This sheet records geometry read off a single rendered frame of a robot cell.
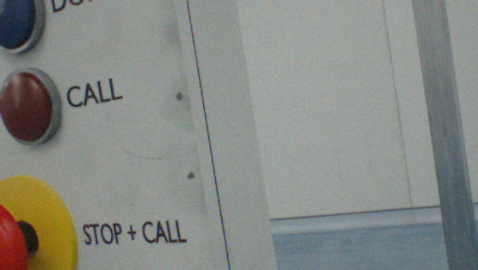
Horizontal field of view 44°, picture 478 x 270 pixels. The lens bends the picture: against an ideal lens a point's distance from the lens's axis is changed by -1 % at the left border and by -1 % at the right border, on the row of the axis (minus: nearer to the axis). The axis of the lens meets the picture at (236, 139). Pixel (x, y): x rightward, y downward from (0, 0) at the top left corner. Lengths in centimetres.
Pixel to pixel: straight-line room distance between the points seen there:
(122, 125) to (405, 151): 381
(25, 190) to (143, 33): 8
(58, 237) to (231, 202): 7
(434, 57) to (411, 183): 272
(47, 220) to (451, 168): 118
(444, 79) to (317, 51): 276
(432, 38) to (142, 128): 117
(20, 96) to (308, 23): 388
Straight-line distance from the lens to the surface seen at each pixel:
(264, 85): 417
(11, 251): 23
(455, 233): 139
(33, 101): 24
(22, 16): 24
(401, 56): 397
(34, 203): 25
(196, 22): 22
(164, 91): 20
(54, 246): 25
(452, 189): 137
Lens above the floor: 91
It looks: 3 degrees down
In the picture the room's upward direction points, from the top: 9 degrees counter-clockwise
